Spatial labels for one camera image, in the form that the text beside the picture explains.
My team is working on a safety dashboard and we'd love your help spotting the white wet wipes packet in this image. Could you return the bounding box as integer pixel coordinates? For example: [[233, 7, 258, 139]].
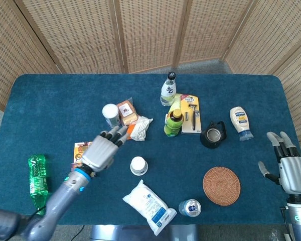
[[122, 179, 178, 236]]

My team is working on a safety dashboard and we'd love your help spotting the wrapped cake slice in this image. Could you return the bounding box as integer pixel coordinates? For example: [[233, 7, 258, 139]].
[[116, 97, 139, 126]]

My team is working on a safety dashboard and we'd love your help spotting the orange and white snack packet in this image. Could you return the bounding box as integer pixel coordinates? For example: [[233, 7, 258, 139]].
[[125, 115, 154, 142]]

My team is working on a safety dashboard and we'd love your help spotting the black floor cable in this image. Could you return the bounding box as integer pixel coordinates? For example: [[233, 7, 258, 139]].
[[70, 225, 85, 241]]

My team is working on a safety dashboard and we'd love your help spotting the white cylindrical snack canister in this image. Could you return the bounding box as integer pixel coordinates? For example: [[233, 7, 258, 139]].
[[102, 103, 122, 128]]

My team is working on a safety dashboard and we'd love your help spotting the bamboo folding screen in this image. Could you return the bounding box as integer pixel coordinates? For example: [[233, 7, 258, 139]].
[[0, 0, 301, 181]]

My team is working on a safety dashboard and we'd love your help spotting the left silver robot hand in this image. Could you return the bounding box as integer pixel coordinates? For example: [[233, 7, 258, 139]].
[[81, 125, 129, 174]]

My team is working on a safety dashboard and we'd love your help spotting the blue felt table cloth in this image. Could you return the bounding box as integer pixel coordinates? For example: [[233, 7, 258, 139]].
[[0, 73, 301, 225]]

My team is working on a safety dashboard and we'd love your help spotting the clear bottle with white label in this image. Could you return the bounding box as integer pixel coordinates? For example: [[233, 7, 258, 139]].
[[160, 71, 178, 107]]

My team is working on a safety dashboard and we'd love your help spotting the white mayonnaise squeeze bottle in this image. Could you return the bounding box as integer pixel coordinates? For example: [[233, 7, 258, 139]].
[[229, 107, 254, 141]]

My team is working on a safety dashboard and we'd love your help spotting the white paper cup blue flower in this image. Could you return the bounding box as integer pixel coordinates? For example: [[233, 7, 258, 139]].
[[130, 156, 148, 173]]

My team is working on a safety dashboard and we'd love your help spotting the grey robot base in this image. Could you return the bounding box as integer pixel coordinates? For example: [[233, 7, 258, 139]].
[[90, 224, 199, 241]]

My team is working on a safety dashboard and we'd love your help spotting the green plastic soda bottle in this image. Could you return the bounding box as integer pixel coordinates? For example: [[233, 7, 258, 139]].
[[28, 154, 51, 217]]

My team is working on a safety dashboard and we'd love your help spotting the razor in yellow blister pack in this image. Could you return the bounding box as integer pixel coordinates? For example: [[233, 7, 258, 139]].
[[180, 94, 202, 134]]

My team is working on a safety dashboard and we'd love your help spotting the green tea bottle yellow cap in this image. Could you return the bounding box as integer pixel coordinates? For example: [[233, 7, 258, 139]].
[[164, 108, 186, 138]]

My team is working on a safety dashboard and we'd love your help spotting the round woven rattan coaster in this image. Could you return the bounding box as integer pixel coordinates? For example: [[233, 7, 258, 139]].
[[202, 166, 241, 207]]

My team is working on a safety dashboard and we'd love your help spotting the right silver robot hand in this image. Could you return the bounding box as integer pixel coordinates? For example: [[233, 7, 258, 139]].
[[257, 131, 301, 195]]

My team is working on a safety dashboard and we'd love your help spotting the black teapot with handle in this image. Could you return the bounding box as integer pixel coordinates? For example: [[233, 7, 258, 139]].
[[200, 120, 227, 149]]

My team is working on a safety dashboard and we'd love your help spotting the orange and blue carton box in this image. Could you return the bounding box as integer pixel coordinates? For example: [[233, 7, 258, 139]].
[[70, 141, 94, 168]]

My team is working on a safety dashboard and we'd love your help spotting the light blue drink can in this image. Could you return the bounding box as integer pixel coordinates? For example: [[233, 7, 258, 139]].
[[178, 198, 202, 217]]

